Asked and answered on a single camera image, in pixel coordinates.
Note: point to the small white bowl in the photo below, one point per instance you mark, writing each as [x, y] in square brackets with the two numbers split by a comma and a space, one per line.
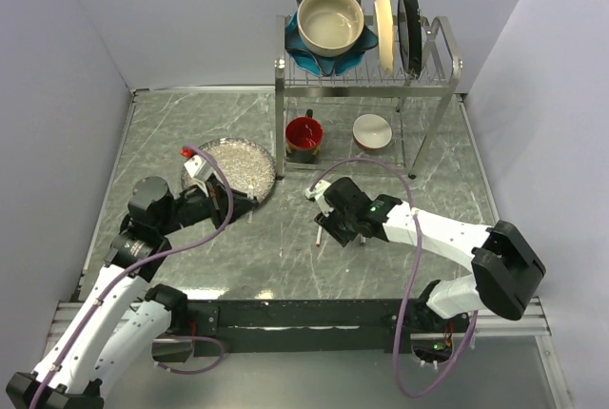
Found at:
[371, 132]

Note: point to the red and black mug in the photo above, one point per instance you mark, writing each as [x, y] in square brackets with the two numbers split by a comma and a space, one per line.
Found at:
[303, 139]

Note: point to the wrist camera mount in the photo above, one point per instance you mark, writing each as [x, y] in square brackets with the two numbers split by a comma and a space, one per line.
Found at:
[316, 194]
[196, 170]

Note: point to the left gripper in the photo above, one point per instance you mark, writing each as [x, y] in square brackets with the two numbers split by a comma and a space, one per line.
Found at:
[216, 198]

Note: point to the black base bar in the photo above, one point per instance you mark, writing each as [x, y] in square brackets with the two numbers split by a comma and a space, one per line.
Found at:
[288, 326]

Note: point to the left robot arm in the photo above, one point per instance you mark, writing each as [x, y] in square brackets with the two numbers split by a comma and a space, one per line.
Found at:
[123, 314]

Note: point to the black plate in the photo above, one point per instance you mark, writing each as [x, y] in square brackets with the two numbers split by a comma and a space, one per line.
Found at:
[410, 37]

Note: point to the speckled ceramic plate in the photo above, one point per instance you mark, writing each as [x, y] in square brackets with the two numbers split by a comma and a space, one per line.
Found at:
[243, 162]

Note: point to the blue flower-shaped bowl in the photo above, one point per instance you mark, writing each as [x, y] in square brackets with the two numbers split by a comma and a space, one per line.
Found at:
[326, 66]

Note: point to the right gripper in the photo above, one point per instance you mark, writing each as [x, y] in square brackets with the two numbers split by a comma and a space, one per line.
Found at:
[328, 223]

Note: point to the beige ceramic bowl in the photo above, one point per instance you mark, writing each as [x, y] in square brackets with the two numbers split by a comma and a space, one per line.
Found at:
[330, 28]

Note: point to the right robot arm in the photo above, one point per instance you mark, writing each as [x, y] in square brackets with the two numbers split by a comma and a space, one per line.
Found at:
[504, 270]

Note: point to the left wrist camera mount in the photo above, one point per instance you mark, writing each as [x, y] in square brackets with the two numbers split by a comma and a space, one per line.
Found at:
[196, 170]

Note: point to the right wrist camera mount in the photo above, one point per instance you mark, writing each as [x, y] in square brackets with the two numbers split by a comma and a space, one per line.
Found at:
[316, 194]

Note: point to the steel dish rack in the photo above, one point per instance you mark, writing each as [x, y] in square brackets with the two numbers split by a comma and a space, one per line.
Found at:
[441, 72]

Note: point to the cream plate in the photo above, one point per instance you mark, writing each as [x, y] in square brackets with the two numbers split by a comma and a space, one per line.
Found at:
[384, 25]

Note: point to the white pen red tip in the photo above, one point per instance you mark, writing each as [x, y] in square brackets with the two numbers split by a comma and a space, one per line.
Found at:
[319, 237]

